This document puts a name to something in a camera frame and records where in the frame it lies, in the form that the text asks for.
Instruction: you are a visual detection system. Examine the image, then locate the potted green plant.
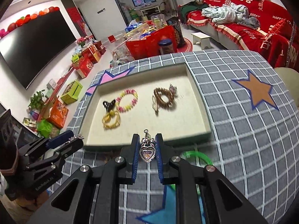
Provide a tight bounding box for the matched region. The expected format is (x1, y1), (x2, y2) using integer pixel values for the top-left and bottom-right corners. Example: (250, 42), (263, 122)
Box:
(28, 90), (45, 110)

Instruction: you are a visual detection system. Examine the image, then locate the green translucent bangle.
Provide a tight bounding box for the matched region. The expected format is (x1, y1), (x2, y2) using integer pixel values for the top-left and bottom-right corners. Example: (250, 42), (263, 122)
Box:
(164, 151), (213, 197)

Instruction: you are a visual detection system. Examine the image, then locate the pink yellow spiral bracelet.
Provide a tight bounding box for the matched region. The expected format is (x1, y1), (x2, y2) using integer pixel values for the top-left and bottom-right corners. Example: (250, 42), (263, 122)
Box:
(115, 88), (138, 113)

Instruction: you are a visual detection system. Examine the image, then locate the pink heart pendant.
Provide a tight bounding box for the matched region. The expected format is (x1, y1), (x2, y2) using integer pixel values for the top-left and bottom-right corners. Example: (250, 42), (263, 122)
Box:
(169, 84), (177, 97)

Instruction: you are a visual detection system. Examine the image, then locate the black bow hair clip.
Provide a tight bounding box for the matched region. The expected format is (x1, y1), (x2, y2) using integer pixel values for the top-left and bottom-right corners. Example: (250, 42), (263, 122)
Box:
(102, 99), (116, 113)

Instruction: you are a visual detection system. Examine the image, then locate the beige armchair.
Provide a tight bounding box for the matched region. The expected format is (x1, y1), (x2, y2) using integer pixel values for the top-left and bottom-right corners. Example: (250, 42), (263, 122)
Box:
(274, 67), (299, 107)

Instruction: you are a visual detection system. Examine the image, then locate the green shallow tray box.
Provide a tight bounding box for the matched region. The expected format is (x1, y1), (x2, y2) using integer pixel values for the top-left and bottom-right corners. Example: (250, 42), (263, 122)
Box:
(79, 63), (212, 150)

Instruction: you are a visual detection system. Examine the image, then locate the orange gift box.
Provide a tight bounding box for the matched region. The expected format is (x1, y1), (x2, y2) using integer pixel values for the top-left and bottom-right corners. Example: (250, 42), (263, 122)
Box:
(47, 99), (69, 129)

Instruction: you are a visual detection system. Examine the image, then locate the brown spiral hair tie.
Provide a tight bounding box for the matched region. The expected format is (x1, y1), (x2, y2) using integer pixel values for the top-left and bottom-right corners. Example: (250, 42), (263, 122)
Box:
(153, 87), (176, 110)

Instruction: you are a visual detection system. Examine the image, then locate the green gift box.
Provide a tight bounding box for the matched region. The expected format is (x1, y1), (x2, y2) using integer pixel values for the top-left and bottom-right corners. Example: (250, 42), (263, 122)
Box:
(60, 80), (83, 105)

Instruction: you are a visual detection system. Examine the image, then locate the blue lid jar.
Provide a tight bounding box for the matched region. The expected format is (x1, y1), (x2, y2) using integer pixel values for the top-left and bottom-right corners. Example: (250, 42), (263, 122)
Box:
(158, 38), (174, 55)

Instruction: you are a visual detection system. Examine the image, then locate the clear heart pendant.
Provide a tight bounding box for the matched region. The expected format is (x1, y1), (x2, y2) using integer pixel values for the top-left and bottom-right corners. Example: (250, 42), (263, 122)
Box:
(139, 129), (156, 163)

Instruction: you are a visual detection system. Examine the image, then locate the grey checked tablecloth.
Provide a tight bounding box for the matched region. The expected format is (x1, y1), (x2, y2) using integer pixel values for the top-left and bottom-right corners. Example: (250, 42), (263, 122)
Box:
(46, 49), (298, 224)

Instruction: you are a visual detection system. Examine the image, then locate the light blue clothes pile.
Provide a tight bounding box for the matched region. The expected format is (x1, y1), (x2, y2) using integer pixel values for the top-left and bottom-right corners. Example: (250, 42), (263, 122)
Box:
(202, 3), (261, 29)

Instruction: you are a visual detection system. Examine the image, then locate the beige rabbit hair clip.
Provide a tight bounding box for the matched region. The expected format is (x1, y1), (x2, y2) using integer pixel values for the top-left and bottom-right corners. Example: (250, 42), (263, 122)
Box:
(152, 95), (160, 115)

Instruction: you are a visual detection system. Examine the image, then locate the small white stool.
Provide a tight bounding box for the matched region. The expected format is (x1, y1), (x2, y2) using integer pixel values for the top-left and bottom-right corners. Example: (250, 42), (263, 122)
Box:
(191, 32), (212, 50)

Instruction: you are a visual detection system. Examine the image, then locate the red covered sofa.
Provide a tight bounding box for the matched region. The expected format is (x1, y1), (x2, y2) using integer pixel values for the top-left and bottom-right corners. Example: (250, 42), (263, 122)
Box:
(179, 0), (298, 71)

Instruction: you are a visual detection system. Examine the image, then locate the camera pole stand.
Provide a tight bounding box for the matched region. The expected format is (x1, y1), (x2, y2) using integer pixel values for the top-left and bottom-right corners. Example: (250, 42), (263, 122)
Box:
(286, 22), (298, 68)

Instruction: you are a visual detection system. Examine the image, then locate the yellow cord bracelet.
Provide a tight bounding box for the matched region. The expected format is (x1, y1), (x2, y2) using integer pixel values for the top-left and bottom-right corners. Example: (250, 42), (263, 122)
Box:
(101, 110), (122, 130)

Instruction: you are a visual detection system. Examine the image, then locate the silver rhinestone hair clip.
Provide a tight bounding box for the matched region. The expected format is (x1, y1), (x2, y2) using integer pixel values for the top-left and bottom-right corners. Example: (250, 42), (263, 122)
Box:
(68, 133), (84, 143)

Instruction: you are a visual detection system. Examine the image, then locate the red gift box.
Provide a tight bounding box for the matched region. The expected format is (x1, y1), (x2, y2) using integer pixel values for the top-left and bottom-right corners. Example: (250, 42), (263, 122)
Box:
(73, 57), (93, 78)

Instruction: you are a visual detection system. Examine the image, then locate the black television screen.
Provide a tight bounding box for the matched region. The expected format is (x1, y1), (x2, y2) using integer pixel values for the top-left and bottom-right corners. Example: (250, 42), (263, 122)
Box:
(1, 11), (75, 89)

